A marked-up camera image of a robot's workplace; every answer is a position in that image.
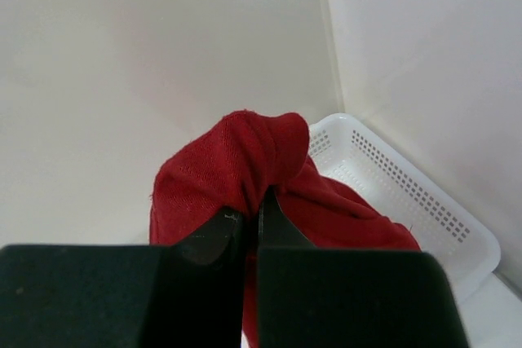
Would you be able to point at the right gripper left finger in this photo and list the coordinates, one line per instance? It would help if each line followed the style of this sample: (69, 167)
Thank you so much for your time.
(189, 294)

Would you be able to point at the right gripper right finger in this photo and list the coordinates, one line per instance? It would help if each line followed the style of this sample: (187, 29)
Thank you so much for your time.
(313, 297)

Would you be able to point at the dark red t-shirt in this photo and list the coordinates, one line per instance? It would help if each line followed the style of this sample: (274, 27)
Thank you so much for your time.
(238, 160)

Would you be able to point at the white plastic basket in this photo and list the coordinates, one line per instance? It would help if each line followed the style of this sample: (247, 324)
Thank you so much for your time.
(344, 149)

